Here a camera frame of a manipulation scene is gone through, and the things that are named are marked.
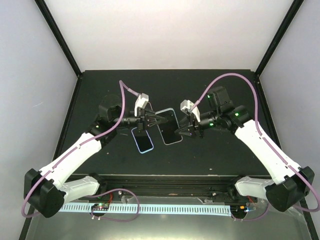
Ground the left black frame post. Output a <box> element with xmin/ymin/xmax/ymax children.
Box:
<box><xmin>34</xmin><ymin>0</ymin><xmax>82</xmax><ymax>78</ymax></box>

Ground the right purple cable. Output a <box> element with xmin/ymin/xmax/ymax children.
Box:
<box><xmin>191</xmin><ymin>72</ymin><xmax>320</xmax><ymax>222</ymax></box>

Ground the clear phone case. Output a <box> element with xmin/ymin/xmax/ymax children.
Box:
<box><xmin>154</xmin><ymin>107</ymin><xmax>183</xmax><ymax>146</ymax></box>

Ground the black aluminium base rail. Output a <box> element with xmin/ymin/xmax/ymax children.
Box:
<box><xmin>37</xmin><ymin>174</ymin><xmax>305</xmax><ymax>201</ymax></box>

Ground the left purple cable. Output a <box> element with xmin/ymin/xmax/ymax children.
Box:
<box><xmin>21</xmin><ymin>79</ymin><xmax>141</xmax><ymax>219</ymax></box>

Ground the phone in blue case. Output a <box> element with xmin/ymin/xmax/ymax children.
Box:
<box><xmin>131</xmin><ymin>127</ymin><xmax>154</xmax><ymax>154</ymax></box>

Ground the small circuit board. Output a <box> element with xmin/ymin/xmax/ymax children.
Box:
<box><xmin>91</xmin><ymin>203</ymin><xmax>110</xmax><ymax>211</ymax></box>
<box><xmin>236</xmin><ymin>205</ymin><xmax>256</xmax><ymax>213</ymax></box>

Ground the white slotted cable duct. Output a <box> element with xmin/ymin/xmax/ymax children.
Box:
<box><xmin>59</xmin><ymin>202</ymin><xmax>231</xmax><ymax>217</ymax></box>

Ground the right black frame post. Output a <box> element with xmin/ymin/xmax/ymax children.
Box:
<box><xmin>255</xmin><ymin>0</ymin><xmax>304</xmax><ymax>77</ymax></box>

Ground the black frame post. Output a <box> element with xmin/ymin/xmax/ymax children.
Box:
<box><xmin>34</xmin><ymin>0</ymin><xmax>82</xmax><ymax>78</ymax></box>
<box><xmin>255</xmin><ymin>0</ymin><xmax>304</xmax><ymax>77</ymax></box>

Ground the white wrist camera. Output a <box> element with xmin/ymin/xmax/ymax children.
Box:
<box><xmin>134</xmin><ymin>93</ymin><xmax>149</xmax><ymax>117</ymax></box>
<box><xmin>180</xmin><ymin>99</ymin><xmax>201</xmax><ymax>122</ymax></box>

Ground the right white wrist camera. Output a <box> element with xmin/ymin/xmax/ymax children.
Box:
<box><xmin>180</xmin><ymin>99</ymin><xmax>201</xmax><ymax>122</ymax></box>

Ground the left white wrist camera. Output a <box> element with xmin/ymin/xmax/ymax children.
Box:
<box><xmin>134</xmin><ymin>93</ymin><xmax>149</xmax><ymax>117</ymax></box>

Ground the right small circuit board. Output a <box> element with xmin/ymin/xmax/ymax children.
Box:
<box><xmin>236</xmin><ymin>205</ymin><xmax>256</xmax><ymax>213</ymax></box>

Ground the left small circuit board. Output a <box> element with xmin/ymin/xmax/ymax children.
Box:
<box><xmin>91</xmin><ymin>203</ymin><xmax>110</xmax><ymax>211</ymax></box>

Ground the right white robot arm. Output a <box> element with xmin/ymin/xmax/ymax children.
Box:
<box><xmin>175</xmin><ymin>86</ymin><xmax>315</xmax><ymax>212</ymax></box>

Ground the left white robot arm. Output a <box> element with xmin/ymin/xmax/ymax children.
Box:
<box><xmin>23</xmin><ymin>93</ymin><xmax>168</xmax><ymax>218</ymax></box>

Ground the purple cable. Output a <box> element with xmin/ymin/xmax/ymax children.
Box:
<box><xmin>191</xmin><ymin>72</ymin><xmax>320</xmax><ymax>222</ymax></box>
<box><xmin>21</xmin><ymin>79</ymin><xmax>141</xmax><ymax>219</ymax></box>

